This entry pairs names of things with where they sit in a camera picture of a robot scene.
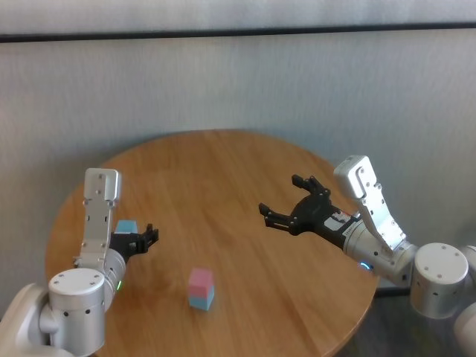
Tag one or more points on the black wall rail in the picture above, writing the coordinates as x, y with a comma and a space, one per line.
238, 32

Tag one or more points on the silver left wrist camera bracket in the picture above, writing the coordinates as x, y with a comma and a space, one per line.
100, 201

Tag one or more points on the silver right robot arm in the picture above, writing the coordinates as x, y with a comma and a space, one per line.
439, 279

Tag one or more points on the pink cube block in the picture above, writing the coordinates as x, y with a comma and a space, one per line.
199, 280

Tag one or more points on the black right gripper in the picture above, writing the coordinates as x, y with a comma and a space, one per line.
314, 215

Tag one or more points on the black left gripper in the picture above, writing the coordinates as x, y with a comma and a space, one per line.
126, 245

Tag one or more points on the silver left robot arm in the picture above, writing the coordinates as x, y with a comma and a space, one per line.
74, 297

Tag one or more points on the light blue cube block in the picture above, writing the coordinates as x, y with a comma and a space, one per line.
125, 225
201, 301

